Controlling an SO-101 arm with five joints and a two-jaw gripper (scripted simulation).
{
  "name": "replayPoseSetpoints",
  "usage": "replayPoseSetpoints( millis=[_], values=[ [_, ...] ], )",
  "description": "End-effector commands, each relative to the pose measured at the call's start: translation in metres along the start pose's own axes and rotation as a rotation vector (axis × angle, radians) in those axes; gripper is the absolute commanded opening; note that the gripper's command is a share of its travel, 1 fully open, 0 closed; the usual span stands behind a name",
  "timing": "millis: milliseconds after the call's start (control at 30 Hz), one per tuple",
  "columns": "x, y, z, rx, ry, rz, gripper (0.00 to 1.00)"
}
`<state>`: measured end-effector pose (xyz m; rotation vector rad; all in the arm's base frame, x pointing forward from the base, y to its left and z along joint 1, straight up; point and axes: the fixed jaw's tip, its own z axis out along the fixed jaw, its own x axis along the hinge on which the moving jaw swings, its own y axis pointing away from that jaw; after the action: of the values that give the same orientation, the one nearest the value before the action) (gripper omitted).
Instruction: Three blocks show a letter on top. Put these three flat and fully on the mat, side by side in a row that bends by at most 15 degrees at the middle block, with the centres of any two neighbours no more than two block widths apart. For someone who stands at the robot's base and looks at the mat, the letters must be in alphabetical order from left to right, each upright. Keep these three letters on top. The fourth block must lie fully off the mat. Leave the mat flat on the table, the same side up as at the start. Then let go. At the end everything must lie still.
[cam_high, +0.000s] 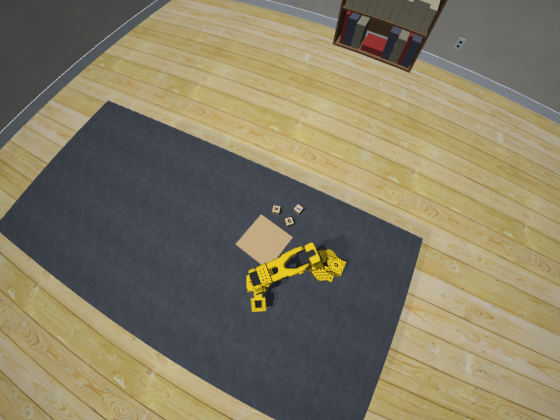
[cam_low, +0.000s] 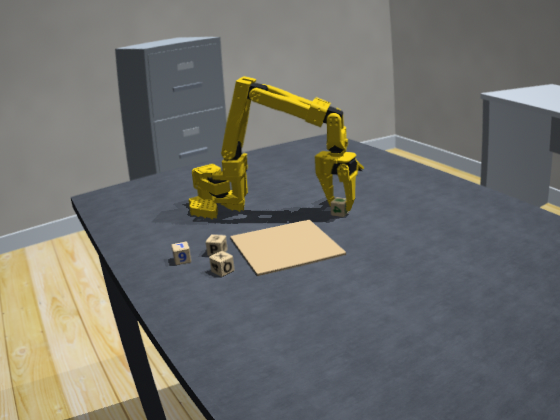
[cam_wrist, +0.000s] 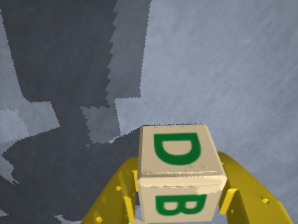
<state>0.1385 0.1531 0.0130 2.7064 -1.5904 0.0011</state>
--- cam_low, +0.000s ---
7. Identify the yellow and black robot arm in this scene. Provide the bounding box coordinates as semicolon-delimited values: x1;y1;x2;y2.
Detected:
189;77;348;219

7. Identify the tan flat mat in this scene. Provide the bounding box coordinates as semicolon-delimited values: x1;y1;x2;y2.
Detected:
230;220;346;276

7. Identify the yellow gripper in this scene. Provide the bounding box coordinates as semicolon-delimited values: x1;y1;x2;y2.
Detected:
315;151;364;211

